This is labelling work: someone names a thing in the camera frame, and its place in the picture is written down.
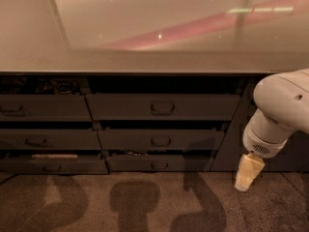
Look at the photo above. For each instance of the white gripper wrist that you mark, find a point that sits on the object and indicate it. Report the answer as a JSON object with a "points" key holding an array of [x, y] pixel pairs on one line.
{"points": [[261, 144]]}

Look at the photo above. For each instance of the dark drawer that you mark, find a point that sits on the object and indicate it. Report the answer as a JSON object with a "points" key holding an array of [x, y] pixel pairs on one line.
{"points": [[159, 163], [187, 107], [161, 140], [49, 140], [60, 165], [43, 108]]}

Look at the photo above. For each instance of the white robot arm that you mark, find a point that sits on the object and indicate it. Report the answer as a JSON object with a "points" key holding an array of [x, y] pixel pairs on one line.
{"points": [[282, 101]]}

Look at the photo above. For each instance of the pale flat item in drawer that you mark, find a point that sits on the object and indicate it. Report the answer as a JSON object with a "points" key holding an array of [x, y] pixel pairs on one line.
{"points": [[54, 156]]}

